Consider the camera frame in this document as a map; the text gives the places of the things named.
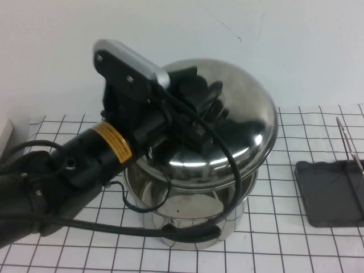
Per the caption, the black tray wire lid rack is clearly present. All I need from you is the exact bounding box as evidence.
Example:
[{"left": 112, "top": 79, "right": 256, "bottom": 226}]
[{"left": 295, "top": 116, "right": 364, "bottom": 228}]

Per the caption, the stainless steel cooking pot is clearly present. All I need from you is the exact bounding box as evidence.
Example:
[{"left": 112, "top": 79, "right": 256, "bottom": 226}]
[{"left": 122, "top": 164, "right": 258, "bottom": 251}]

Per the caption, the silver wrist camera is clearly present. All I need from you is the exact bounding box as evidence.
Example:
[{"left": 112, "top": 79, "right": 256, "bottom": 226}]
[{"left": 93, "top": 39, "right": 171, "bottom": 88}]

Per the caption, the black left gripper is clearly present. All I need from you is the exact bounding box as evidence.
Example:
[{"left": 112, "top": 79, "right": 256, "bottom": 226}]
[{"left": 101, "top": 65, "right": 218, "bottom": 155}]

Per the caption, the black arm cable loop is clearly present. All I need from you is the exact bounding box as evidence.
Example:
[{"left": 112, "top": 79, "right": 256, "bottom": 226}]
[{"left": 8, "top": 140, "right": 66, "bottom": 160}]

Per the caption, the thick black camera cable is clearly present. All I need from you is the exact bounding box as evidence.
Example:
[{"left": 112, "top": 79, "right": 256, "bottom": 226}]
[{"left": 39, "top": 90, "right": 242, "bottom": 238}]

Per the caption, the white black checked tablecloth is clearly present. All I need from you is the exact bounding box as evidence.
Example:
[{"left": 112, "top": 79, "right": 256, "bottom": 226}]
[{"left": 0, "top": 105, "right": 364, "bottom": 273}]

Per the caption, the steel pot lid black knob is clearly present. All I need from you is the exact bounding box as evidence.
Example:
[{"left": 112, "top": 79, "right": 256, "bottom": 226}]
[{"left": 153, "top": 58, "right": 278, "bottom": 190}]

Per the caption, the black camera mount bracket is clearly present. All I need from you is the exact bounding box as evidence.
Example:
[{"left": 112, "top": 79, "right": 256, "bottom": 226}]
[{"left": 95, "top": 49, "right": 156, "bottom": 114}]

